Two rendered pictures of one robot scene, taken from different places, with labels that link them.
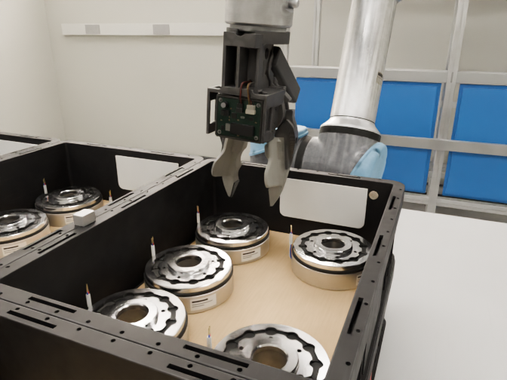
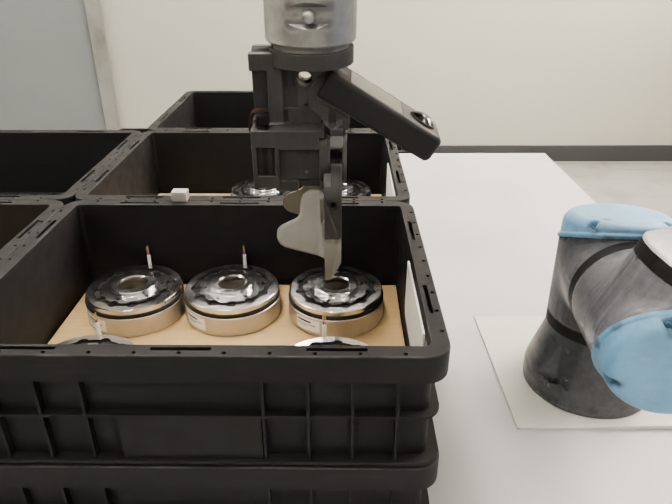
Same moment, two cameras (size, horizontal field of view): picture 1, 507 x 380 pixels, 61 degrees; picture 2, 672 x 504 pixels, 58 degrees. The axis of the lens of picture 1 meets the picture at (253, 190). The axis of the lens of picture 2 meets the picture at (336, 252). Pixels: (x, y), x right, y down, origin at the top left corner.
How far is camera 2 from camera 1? 0.60 m
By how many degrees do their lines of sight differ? 61
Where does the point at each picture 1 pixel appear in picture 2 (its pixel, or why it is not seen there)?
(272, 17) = (275, 34)
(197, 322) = (178, 330)
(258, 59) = (267, 84)
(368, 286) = (76, 350)
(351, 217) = not seen: hidden behind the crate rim
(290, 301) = not seen: hidden behind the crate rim
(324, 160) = (596, 290)
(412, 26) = not seen: outside the picture
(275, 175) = (306, 238)
